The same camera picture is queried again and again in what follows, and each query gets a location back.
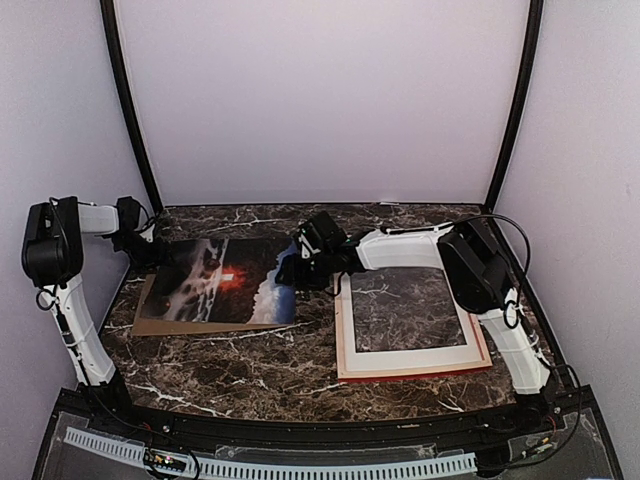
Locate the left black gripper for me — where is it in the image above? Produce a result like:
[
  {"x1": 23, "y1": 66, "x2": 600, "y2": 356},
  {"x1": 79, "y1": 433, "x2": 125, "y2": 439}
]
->
[{"x1": 113, "y1": 232, "x2": 178, "y2": 275}]

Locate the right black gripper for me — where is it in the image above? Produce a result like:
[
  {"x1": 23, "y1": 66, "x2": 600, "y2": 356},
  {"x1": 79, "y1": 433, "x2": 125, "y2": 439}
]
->
[{"x1": 276, "y1": 248, "x2": 336, "y2": 291}]

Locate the brown cardboard backing board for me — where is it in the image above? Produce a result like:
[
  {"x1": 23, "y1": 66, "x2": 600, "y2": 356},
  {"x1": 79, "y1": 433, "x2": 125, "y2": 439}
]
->
[{"x1": 133, "y1": 269, "x2": 295, "y2": 337}]

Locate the landscape photo print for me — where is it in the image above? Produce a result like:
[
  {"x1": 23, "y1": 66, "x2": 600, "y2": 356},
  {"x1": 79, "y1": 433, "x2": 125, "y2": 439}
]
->
[{"x1": 137, "y1": 238, "x2": 297, "y2": 332}]

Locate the clear acrylic sheet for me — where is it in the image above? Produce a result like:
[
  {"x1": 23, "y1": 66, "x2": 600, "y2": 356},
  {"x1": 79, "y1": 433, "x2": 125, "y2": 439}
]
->
[{"x1": 350, "y1": 267, "x2": 466, "y2": 353}]

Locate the white photo mat board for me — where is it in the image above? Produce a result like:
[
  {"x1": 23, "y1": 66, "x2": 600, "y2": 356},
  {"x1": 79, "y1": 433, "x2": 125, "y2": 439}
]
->
[{"x1": 338, "y1": 264, "x2": 486, "y2": 379}]

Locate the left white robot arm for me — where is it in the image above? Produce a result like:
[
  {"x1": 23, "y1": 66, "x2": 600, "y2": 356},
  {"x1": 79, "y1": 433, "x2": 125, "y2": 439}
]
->
[{"x1": 21, "y1": 196, "x2": 167, "y2": 436}]

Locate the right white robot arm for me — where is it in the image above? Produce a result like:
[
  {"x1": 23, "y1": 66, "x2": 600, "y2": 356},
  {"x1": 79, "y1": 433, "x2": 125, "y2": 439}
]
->
[{"x1": 275, "y1": 211, "x2": 552, "y2": 434}]

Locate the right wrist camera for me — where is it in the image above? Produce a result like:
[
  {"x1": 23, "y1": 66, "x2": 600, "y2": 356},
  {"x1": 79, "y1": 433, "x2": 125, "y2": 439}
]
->
[{"x1": 293, "y1": 211, "x2": 347, "y2": 259}]

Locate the white slotted cable duct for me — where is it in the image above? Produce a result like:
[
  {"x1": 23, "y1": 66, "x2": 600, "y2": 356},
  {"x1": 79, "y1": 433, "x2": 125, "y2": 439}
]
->
[{"x1": 63, "y1": 427, "x2": 477, "y2": 479}]

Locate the left black corner post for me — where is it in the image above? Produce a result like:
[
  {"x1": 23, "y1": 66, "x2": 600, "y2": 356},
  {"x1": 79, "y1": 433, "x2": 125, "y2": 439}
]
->
[{"x1": 99, "y1": 0, "x2": 164, "y2": 213}]

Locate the black corner post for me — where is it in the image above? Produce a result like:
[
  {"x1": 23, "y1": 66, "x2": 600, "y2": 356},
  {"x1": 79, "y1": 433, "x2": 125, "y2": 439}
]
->
[
  {"x1": 99, "y1": 0, "x2": 164, "y2": 213},
  {"x1": 484, "y1": 0, "x2": 544, "y2": 212}
]

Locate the black front rail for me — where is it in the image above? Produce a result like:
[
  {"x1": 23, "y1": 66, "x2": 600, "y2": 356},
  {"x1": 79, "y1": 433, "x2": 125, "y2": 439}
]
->
[{"x1": 59, "y1": 392, "x2": 546, "y2": 450}]

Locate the right black corner post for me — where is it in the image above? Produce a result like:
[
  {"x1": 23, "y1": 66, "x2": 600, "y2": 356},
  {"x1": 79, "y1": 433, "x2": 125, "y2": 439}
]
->
[{"x1": 484, "y1": 0, "x2": 544, "y2": 212}]

